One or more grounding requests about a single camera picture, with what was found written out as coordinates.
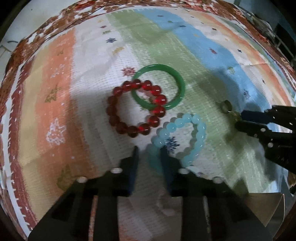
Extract silver metal tin box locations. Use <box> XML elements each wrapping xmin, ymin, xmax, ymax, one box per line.
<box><xmin>244</xmin><ymin>193</ymin><xmax>285</xmax><ymax>232</ymax></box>

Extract yellow black bead bracelet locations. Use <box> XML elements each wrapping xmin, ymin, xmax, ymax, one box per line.
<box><xmin>219</xmin><ymin>99</ymin><xmax>241</xmax><ymax>121</ymax></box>

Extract light blue bead bracelet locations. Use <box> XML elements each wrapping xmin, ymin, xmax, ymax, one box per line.
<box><xmin>151</xmin><ymin>112</ymin><xmax>207</xmax><ymax>167</ymax></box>

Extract green jade bangle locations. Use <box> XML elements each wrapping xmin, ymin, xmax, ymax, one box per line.
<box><xmin>131</xmin><ymin>64</ymin><xmax>186</xmax><ymax>110</ymax></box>

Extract red bead bracelet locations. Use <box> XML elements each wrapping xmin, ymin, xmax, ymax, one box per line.
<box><xmin>106</xmin><ymin>79</ymin><xmax>168</xmax><ymax>138</ymax></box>

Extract floral red bed sheet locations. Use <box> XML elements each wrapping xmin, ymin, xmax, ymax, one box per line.
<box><xmin>0</xmin><ymin>0</ymin><xmax>296</xmax><ymax>232</ymax></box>

